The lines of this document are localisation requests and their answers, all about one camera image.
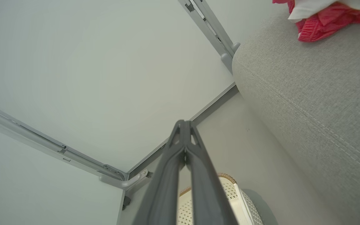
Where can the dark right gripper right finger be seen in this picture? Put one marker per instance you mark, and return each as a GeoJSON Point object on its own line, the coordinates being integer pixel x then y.
{"type": "Point", "coordinates": [208, 193]}

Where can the red and white garment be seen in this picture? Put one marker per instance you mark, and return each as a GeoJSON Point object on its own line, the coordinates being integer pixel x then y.
{"type": "Point", "coordinates": [323, 23]}

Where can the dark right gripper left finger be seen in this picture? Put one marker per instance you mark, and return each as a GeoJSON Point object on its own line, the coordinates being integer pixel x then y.
{"type": "Point", "coordinates": [164, 187]}

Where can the grey fabric sofa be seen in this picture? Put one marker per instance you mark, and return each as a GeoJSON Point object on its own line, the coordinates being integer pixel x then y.
{"type": "Point", "coordinates": [308, 93]}

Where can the grey partition frame upright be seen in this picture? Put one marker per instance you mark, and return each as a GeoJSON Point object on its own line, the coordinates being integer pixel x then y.
{"type": "Point", "coordinates": [212, 31]}

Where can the black caster wheel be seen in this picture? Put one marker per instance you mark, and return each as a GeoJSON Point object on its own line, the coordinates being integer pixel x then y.
{"type": "Point", "coordinates": [149, 174]}

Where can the white perforated laundry basket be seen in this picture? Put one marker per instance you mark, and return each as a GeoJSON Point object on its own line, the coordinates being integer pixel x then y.
{"type": "Point", "coordinates": [231, 191]}

